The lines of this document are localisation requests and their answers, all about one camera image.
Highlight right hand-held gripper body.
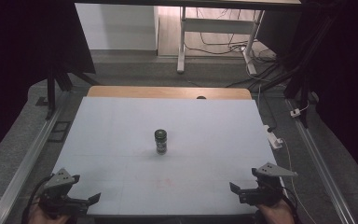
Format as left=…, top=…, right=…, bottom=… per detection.
left=240, top=161, right=299, bottom=207

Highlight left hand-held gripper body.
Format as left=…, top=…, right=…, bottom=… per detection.
left=38, top=167, right=90, bottom=218

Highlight person's left hand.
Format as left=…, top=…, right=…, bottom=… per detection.
left=27, top=199, right=72, bottom=224

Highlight person's right hand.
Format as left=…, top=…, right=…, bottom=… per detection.
left=255, top=199, right=296, bottom=224

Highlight white power strip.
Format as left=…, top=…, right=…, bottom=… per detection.
left=263, top=124, right=284, bottom=150

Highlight white table mat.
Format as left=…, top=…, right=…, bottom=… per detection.
left=52, top=96, right=289, bottom=217

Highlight black metal stand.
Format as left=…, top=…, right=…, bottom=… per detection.
left=251, top=13, right=313, bottom=129
left=45, top=65, right=103, bottom=121

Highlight black curtain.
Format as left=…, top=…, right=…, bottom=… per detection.
left=0, top=0, right=96, bottom=169
left=256, top=0, right=358, bottom=182

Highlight white cabinet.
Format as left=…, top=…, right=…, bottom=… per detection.
left=75, top=3, right=160, bottom=51

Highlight thin white cable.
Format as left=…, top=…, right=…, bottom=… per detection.
left=280, top=137, right=319, bottom=224

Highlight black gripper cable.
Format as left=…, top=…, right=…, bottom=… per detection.
left=280, top=192, right=300, bottom=224
left=21, top=175, right=54, bottom=224

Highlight aluminium rail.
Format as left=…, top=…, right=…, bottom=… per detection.
left=0, top=92, right=71, bottom=224
left=283, top=97, right=358, bottom=224

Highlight black floor cables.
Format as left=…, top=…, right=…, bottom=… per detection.
left=185, top=7, right=278, bottom=64

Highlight white desk frame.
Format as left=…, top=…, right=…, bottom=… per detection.
left=176, top=6, right=266, bottom=76

